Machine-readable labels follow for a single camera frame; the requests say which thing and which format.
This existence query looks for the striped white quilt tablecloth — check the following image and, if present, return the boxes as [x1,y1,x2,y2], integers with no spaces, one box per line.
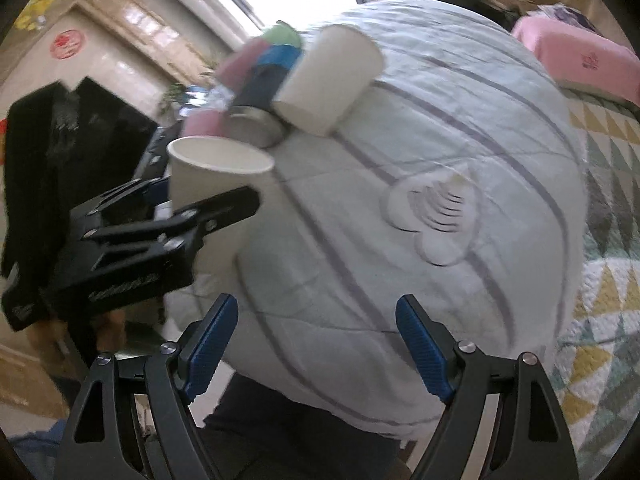
[165,0,587,440]

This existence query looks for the red round wall sticker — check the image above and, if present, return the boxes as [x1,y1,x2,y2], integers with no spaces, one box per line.
[50,28,87,60]

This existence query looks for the triangle patterned sofa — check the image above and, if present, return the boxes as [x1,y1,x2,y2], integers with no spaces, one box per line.
[551,84,639,479]

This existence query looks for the yellow flower decoration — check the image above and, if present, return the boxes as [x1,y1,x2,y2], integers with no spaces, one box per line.
[13,0,55,32]

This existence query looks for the purple white pillow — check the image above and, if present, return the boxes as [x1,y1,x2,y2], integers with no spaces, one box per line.
[536,3,599,34]

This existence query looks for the pink small cup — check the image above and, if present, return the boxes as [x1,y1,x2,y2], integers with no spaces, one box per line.
[180,108,227,138]

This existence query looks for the blue black metal can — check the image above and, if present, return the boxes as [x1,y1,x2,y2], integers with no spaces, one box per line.
[224,44,303,148]

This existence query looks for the black television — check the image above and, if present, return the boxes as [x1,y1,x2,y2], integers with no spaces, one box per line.
[1,77,158,278]

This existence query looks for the pink towel on armrest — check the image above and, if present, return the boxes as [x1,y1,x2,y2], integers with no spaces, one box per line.
[511,16,639,105]

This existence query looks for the white paper cup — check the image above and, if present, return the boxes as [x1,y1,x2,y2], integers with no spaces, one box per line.
[167,136,274,275]
[272,24,385,136]

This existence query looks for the pink green cylindrical canister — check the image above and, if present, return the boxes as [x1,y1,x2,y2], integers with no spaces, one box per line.
[214,21,303,92]

